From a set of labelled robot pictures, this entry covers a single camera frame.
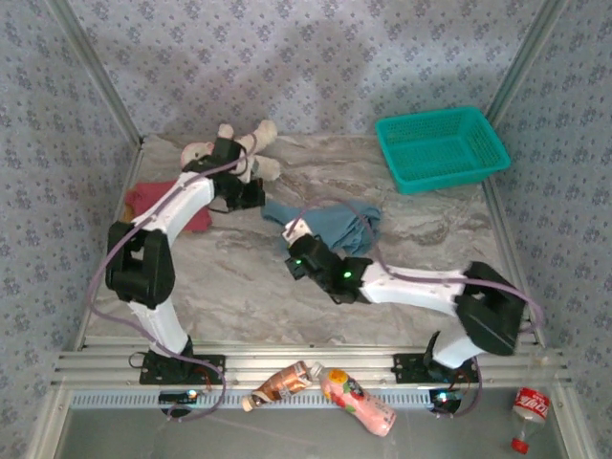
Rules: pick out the blue tank top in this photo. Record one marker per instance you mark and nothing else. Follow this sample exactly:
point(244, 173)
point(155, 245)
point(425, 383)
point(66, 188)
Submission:
point(334, 227)

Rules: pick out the red tank top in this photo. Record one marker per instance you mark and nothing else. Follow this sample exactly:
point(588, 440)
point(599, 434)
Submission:
point(148, 196)

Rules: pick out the teal plastic basket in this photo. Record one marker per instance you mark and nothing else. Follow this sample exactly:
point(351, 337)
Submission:
point(440, 148)

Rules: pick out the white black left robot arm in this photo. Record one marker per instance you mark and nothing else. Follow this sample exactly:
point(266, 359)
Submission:
point(143, 268)

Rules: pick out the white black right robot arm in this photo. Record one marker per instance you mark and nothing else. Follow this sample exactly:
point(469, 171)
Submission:
point(487, 311)

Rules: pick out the white plush doll pink outfit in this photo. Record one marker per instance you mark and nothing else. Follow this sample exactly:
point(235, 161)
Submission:
point(265, 131)

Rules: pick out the brown drink bottle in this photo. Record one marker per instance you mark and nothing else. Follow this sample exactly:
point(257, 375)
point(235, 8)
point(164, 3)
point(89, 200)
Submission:
point(282, 382)

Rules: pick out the pink drink bottle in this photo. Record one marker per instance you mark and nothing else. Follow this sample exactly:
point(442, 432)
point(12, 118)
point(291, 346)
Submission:
point(356, 399)

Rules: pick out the clear cola bottle red label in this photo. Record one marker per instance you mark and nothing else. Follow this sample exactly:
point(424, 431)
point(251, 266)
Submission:
point(531, 404)

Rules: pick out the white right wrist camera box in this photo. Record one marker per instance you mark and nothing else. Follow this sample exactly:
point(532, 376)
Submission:
point(296, 232)

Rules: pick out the aluminium frame cross rail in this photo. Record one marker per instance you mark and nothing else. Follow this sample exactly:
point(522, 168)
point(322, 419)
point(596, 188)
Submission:
point(354, 356)

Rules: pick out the aluminium side rail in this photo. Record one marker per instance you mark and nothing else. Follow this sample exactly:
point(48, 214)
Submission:
point(133, 167)
point(502, 215)

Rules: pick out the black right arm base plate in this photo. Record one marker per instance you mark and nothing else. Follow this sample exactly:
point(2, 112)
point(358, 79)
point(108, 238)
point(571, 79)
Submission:
point(406, 368)

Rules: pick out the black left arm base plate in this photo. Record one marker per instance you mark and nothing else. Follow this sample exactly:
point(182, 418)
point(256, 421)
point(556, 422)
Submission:
point(210, 365)

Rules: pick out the aluminium frame post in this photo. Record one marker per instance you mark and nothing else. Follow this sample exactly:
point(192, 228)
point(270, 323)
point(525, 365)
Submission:
point(99, 72)
point(517, 72)

